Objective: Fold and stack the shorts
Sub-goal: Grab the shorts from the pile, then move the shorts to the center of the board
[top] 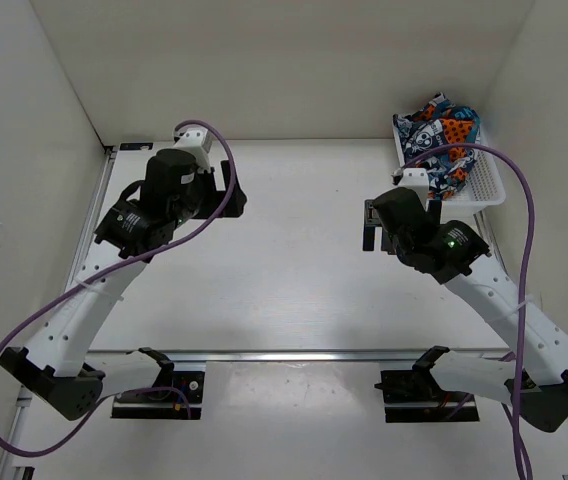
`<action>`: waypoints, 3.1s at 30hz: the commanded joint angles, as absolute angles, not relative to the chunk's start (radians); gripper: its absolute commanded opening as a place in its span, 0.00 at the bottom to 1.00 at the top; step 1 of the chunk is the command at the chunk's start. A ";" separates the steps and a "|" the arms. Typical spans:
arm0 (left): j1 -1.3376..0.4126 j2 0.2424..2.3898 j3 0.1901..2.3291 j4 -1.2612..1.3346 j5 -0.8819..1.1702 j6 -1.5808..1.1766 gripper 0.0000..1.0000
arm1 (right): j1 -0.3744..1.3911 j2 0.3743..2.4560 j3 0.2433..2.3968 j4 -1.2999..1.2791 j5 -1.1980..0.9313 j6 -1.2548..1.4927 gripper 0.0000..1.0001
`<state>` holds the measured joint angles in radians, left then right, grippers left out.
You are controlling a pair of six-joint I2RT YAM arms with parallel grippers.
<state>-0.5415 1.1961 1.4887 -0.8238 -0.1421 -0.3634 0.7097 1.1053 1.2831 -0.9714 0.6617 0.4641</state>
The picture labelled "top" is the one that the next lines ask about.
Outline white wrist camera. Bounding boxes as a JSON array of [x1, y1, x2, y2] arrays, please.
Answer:
[[392, 168, 430, 192], [173, 127, 213, 172]]

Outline colourful patterned shorts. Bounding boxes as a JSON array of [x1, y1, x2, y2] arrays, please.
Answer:
[[393, 92, 481, 200]]

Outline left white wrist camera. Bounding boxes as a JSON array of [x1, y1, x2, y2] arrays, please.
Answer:
[[173, 127, 213, 172]]

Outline aluminium front rail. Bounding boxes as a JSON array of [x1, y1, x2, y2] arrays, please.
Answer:
[[83, 349, 515, 365]]

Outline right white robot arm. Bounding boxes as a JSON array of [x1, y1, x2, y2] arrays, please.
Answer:
[[367, 187, 568, 433]]

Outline small dark label sticker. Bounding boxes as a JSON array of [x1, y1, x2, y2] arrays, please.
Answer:
[[118, 142, 154, 151]]

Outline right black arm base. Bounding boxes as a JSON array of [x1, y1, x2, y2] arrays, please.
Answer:
[[374, 370, 480, 424]]

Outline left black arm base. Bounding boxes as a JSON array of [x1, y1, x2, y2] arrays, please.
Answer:
[[111, 363, 206, 421]]

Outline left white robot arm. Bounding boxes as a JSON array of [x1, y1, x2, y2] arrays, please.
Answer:
[[0, 147, 247, 421]]

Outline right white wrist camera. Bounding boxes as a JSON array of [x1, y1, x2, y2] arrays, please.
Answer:
[[392, 168, 430, 192]]

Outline white plastic mesh basket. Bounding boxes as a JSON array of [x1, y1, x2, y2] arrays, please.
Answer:
[[393, 126, 506, 220]]

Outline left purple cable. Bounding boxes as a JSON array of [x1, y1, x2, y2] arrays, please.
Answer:
[[0, 119, 238, 457]]

